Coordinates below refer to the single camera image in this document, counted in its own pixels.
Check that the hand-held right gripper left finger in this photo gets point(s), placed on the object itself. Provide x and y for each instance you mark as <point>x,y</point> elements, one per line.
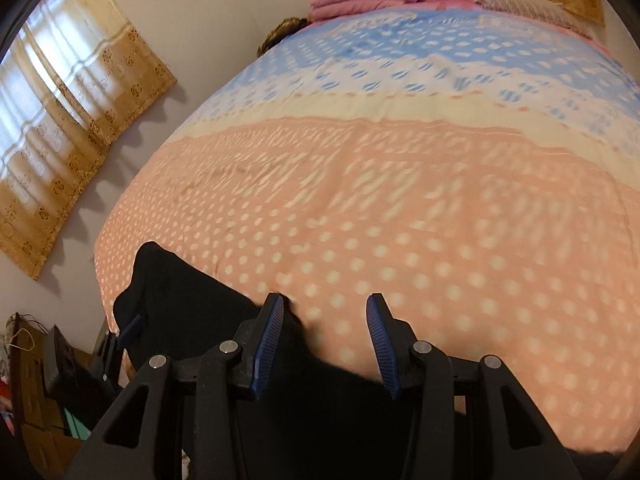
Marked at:
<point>267,340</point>

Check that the brown cardboard box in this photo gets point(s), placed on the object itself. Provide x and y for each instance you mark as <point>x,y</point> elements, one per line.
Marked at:
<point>27,390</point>

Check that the pink bed sheet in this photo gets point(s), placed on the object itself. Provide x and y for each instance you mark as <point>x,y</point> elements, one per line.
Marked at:
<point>450,3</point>

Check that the black pants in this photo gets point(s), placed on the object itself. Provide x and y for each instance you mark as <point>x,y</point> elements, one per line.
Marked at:
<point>200,300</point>

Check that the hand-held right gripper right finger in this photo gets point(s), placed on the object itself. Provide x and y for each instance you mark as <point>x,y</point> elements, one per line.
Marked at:
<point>382,345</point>

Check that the polka dot striped bedspread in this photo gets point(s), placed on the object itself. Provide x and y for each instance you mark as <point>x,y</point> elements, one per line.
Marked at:
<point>400,185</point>

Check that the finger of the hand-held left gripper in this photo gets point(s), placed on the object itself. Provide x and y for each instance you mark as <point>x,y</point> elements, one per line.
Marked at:
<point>130,331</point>

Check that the fringed striped pillow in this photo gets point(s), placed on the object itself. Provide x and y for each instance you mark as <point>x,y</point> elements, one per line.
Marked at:
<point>525,7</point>

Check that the brown furry cushion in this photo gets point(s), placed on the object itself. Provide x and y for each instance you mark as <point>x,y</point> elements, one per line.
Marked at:
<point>280,35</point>

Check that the black case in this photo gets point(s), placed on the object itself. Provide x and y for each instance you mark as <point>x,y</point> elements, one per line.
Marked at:
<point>55,360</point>

